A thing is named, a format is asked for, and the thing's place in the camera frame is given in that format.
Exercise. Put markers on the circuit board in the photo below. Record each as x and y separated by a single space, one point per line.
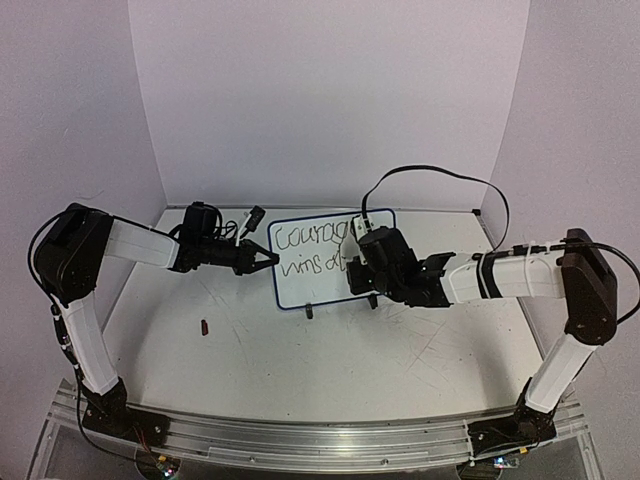
165 467
507 461

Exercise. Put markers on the small blue-framed whiteboard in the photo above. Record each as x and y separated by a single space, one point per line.
313 255

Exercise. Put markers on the left circuit board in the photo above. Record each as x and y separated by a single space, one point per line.
165 467

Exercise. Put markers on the black whiteboard stand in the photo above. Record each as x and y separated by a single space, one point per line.
372 300

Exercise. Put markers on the right circuit board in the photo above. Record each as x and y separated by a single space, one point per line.
507 461

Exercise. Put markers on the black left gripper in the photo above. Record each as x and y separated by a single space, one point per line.
246 260

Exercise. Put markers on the aluminium front rail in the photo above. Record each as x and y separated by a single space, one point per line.
320 447

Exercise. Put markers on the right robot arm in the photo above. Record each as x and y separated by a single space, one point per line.
573 269

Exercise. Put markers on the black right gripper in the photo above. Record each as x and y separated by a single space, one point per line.
356 284

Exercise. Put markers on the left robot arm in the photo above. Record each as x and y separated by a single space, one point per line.
65 258

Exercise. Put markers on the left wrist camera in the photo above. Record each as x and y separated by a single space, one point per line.
252 220

